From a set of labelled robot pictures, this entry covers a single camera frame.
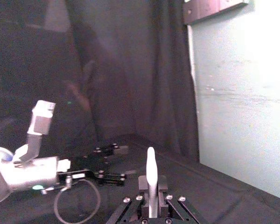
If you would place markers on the black table cloth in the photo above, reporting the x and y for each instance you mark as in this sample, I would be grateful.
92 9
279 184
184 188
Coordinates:
224 198

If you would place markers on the black hanging curtain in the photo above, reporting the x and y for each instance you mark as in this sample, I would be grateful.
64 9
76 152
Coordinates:
130 70

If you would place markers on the small white plastic piece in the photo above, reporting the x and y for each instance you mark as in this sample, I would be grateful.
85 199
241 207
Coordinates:
151 168

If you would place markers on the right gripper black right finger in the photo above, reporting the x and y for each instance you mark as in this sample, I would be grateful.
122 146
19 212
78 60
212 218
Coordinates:
163 186

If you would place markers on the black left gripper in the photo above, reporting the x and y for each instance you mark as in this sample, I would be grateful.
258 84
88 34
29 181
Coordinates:
86 166

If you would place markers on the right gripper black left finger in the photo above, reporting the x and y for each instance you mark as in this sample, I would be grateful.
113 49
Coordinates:
143 186

